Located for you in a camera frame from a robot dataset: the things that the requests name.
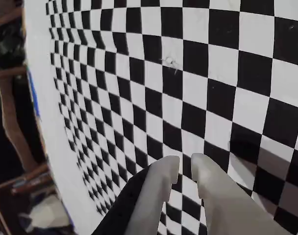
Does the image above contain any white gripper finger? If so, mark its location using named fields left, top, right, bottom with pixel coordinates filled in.
left=191, top=153, right=297, bottom=235
left=90, top=155, right=180, bottom=235

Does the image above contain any white faceted penguin figure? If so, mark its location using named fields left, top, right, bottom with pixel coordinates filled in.
left=18, top=194, right=69, bottom=233

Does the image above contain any black white checkered cloth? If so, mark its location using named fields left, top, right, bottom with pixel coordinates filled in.
left=23, top=0, right=298, bottom=235

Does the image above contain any brown wooden chair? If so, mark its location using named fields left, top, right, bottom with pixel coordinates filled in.
left=0, top=0, right=26, bottom=28
left=0, top=65, right=50, bottom=173

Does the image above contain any blue tape strip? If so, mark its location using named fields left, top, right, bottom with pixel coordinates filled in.
left=27, top=70, right=43, bottom=121

